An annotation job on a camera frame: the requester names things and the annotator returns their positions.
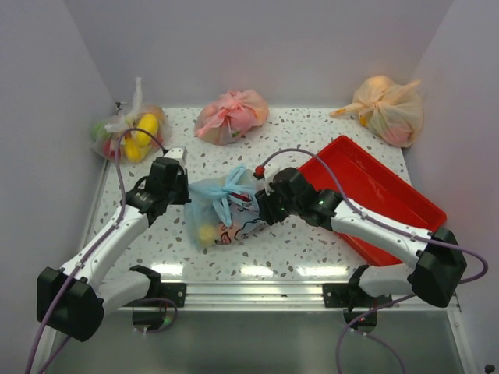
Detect blue printed plastic bag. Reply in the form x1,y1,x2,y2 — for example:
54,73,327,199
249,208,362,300
184,165,266,249

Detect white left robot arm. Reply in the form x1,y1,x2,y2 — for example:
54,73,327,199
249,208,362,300
37,153,189,342

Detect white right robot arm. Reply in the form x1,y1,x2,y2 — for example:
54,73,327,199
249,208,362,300
254,167,467,308

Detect clear bag with fruit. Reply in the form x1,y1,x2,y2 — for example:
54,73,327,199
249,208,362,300
90,77,168,164

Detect pink knotted plastic bag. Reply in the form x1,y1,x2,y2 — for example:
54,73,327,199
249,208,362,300
194,90,270,146

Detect orange knotted plastic bag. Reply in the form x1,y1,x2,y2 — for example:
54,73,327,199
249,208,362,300
330,76,424,148

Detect red plastic tray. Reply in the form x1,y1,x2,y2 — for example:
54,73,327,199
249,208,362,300
299,136,447,266

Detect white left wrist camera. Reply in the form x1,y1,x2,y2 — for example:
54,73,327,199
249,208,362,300
163,146,187,168

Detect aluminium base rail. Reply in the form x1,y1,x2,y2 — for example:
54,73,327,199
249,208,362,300
116,278,457,312

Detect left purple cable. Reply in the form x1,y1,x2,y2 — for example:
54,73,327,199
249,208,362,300
25,128,171,374

